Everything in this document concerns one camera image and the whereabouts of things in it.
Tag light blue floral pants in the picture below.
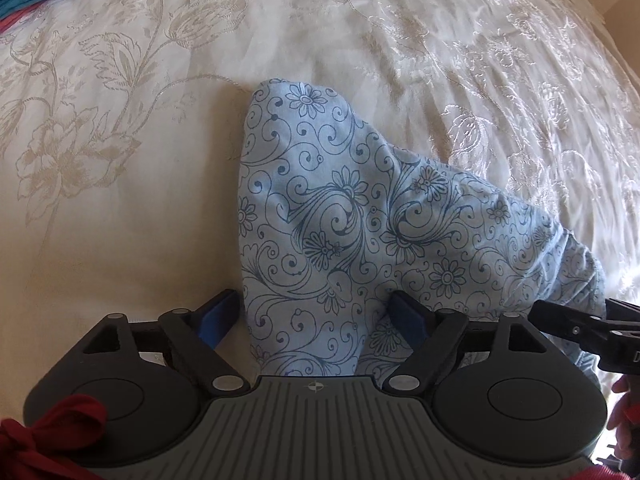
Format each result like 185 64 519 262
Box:
238 79 605 382

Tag person right hand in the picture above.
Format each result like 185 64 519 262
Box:
606 375 639 460

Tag cream embroidered bedspread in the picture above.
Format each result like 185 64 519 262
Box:
1 0 639 417

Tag red folded garment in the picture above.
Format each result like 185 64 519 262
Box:
0 3 39 34

